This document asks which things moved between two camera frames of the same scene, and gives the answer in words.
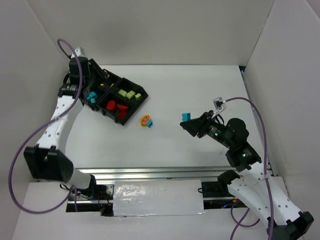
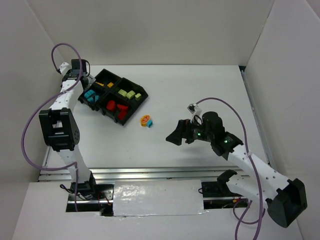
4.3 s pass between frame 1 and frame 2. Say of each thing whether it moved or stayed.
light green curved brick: stayed
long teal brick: moved
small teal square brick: stayed
